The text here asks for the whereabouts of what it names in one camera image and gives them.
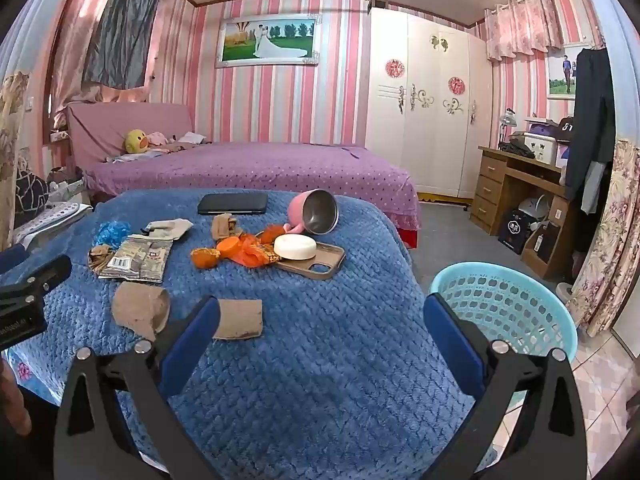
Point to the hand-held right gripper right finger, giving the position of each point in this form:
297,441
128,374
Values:
452,340

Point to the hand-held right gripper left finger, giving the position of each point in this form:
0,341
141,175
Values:
192,340

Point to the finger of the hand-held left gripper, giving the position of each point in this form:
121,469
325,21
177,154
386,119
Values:
11,257
40,277

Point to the light blue plastic basket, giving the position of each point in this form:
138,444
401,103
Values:
500,300

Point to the small brown wrapper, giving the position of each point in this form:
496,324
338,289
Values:
101,257

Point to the mandarin orange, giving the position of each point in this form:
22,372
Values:
204,258
271,233

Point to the blue plastic shoe cover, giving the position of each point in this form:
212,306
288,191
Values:
112,235

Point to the snack packet with barcode label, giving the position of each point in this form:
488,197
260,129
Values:
137,269

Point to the orange plastic lid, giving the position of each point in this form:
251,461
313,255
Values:
230,247

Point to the grey printed snack packet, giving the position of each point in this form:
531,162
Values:
150,247

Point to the orange plastic bag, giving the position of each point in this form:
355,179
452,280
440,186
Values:
252,255

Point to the white tissue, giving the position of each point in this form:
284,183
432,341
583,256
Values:
170,229

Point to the brown paper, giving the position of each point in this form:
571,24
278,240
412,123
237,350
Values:
225,226

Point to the white round soap bar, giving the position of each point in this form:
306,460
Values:
295,246

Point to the person's left hand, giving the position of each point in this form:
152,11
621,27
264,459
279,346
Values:
12,405

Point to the polka dot cushion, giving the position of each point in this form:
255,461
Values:
50,220

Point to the dark patterned cushion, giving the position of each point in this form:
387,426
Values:
31,195

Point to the brown floral curtain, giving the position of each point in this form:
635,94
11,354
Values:
12,135

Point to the black printed box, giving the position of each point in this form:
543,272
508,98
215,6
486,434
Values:
512,232

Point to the open cardboard box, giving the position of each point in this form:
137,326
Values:
542,250

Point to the black tablet case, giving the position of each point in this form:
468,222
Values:
232,204

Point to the brown phone case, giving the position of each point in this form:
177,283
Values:
326,262

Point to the white fan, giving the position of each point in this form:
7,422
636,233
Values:
532,207

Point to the wooden desk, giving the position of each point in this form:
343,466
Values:
492,185

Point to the yellow duck plush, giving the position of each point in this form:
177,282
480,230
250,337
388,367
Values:
135,141

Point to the pink covered headboard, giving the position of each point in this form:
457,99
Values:
110,120

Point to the pink mug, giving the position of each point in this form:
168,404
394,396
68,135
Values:
300,207

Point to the pink plush toy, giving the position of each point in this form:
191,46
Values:
159,138

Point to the purple dotted bed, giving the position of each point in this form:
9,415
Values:
250,165

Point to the beige floral curtain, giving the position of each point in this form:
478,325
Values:
607,240

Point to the dark clothes pile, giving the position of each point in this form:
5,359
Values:
515,149

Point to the white folded cloth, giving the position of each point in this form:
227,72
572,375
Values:
191,137

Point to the white wardrobe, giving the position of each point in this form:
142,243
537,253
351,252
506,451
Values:
430,135

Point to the white storage box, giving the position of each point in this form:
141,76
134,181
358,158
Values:
542,150

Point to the pink satin curtain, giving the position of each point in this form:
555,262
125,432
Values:
75,50

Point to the desk lamp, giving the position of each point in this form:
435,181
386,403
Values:
506,122

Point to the purple box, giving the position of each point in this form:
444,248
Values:
540,127

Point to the dark bag with white print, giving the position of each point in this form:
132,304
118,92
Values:
565,129

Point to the dark grey curtain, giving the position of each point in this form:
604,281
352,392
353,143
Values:
125,25

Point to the dark hanging jacket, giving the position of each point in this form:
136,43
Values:
592,120

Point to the framed wedding photo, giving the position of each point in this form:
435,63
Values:
267,40

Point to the pink floral curtain valance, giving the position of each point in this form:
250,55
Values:
525,25

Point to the framed couple wall poster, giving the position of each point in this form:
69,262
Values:
560,75

